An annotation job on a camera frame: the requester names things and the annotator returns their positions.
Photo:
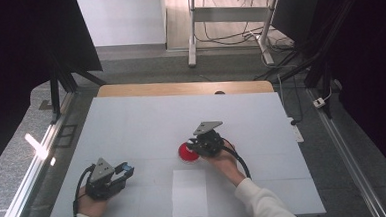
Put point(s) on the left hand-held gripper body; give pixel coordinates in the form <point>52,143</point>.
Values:
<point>101,180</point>

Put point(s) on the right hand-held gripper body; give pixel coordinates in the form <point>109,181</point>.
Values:
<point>209,142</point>

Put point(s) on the round red ink pad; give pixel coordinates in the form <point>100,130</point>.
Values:
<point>185,154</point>

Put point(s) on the person's right hand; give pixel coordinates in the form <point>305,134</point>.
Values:
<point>227,165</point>

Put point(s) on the person's left hand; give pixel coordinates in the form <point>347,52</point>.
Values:
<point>91,207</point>

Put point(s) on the white paper sheet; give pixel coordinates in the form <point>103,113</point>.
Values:
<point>189,195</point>

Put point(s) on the white table cover board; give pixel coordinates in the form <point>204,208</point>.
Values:
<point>131,125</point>

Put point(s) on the wooden table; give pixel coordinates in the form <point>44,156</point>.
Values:
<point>180,88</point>

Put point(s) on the long white power strip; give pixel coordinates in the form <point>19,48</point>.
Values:
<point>297,134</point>

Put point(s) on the black metal stand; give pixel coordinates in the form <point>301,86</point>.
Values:
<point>319,72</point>
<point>54,95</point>

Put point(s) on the small white power strip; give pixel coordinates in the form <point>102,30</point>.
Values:
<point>319,102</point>

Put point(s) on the dark cabinet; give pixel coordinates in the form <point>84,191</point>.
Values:
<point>293,16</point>

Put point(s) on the black curtain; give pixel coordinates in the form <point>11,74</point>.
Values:
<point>379,78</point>
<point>11,48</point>

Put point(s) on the aluminium rail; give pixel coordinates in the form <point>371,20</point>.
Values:
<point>34,167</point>
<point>347,160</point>

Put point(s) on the white metal desk frame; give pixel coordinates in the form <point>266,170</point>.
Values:
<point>229,13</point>

